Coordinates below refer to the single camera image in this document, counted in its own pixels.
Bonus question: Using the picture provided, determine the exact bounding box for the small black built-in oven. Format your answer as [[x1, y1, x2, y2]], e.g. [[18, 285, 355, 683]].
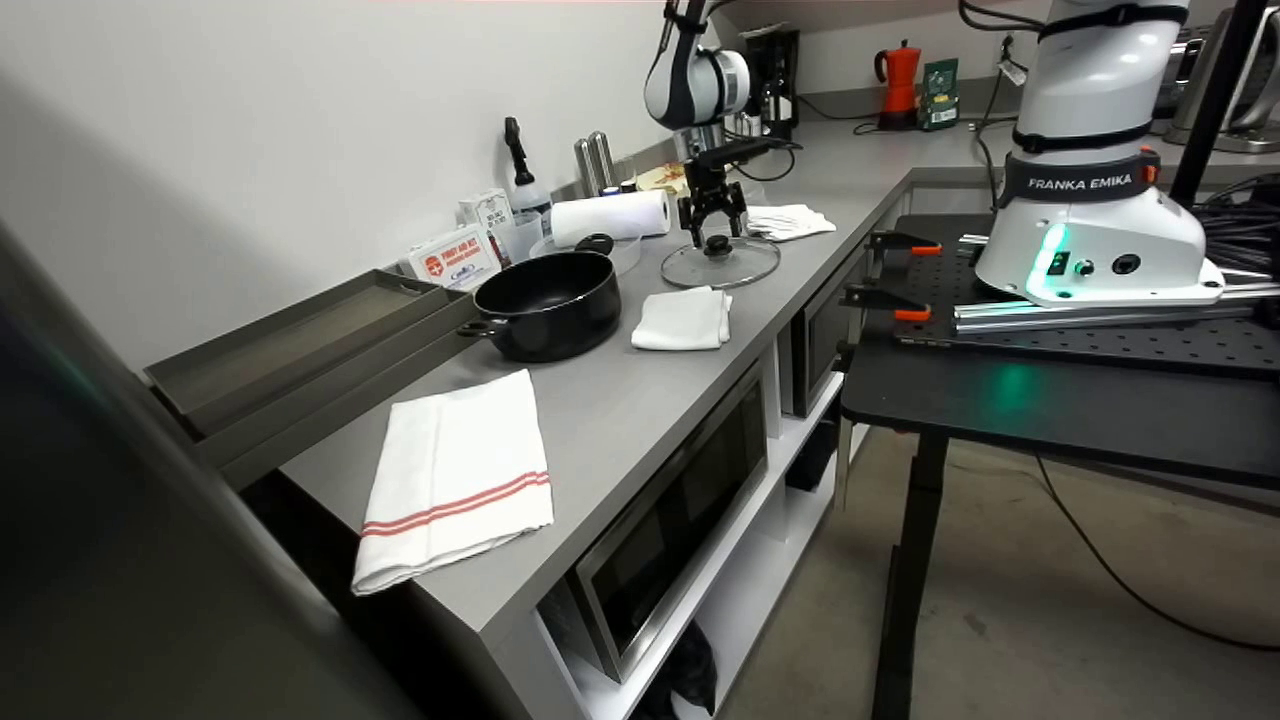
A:
[[785, 257, 865, 418]]

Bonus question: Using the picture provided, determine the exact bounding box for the white card with red print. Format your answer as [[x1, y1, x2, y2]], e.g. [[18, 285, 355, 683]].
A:
[[407, 225, 504, 294]]

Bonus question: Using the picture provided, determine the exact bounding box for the white towel with red stripes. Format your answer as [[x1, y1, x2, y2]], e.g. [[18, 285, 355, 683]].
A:
[[350, 366, 560, 599]]

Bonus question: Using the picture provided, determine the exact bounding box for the steel shaker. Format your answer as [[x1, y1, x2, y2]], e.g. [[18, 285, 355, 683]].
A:
[[573, 133, 606, 199], [590, 128, 623, 195]]

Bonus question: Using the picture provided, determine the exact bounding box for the black object on shelf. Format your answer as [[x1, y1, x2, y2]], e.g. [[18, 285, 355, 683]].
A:
[[636, 620, 724, 720]]

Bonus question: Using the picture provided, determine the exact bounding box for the black floor cable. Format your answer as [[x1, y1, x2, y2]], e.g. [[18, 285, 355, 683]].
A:
[[1033, 452, 1280, 655]]

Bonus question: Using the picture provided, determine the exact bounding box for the black slanted pole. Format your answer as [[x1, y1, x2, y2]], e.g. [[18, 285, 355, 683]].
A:
[[1167, 0, 1278, 210]]

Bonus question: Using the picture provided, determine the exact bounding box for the silver metal base rail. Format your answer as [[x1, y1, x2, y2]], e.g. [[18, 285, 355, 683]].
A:
[[947, 259, 1280, 334]]

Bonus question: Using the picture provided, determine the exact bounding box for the black robot table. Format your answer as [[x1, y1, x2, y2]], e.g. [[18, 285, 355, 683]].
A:
[[836, 210, 1280, 720]]

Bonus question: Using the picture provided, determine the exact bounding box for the dark grey metal tray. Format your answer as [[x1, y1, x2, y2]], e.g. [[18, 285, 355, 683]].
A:
[[142, 265, 485, 490]]

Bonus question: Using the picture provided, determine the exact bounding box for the black clamp with orange tip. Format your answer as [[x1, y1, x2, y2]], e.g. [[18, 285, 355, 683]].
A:
[[868, 226, 951, 265], [839, 285, 936, 328]]

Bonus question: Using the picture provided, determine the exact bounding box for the red moka pot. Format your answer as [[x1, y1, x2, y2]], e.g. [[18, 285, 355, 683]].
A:
[[874, 37, 930, 133]]

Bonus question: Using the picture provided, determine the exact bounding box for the folded white cloth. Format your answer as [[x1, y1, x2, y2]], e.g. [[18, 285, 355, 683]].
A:
[[629, 285, 737, 354]]

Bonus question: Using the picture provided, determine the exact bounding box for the black microwave oven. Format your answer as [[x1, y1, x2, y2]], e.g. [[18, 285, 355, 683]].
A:
[[570, 354, 775, 683]]

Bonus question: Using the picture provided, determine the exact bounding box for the green box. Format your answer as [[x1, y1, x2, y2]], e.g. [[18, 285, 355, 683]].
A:
[[918, 56, 963, 133]]

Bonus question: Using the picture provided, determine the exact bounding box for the crumpled white cloth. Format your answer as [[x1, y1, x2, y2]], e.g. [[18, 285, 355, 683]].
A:
[[741, 199, 839, 247]]

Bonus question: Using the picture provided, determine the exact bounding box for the black cooking pot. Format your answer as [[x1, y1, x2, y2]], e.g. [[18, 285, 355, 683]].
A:
[[455, 230, 623, 365]]

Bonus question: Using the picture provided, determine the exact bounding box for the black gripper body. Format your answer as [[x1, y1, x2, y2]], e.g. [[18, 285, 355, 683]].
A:
[[675, 159, 751, 226]]

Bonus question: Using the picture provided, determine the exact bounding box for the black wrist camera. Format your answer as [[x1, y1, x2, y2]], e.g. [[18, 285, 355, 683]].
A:
[[683, 128, 794, 177]]

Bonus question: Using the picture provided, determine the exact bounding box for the yellow wooden cutting board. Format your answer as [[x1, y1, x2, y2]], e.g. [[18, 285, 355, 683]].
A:
[[636, 149, 698, 195]]

